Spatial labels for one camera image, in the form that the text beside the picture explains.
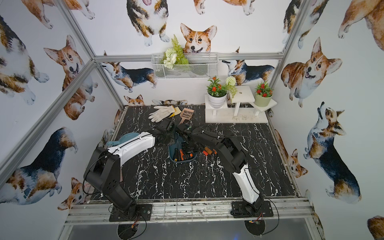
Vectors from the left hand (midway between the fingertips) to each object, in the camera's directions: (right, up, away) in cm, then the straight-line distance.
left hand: (172, 137), depth 92 cm
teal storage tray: (+3, -10, -1) cm, 10 cm away
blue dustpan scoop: (-34, -2, +11) cm, 36 cm away
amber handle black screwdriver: (+22, -9, +3) cm, 24 cm away
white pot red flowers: (+27, +26, -4) cm, 38 cm away
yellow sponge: (-1, +17, +25) cm, 31 cm away
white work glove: (-12, +15, +22) cm, 29 cm away
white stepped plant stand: (+48, +18, +19) cm, 55 cm away
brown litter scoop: (+6, +15, +25) cm, 29 cm away
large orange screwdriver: (+6, -10, -2) cm, 12 cm away
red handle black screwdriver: (+21, -10, +2) cm, 23 cm away
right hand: (+9, -10, 0) cm, 14 cm away
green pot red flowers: (+57, +26, 0) cm, 63 cm away
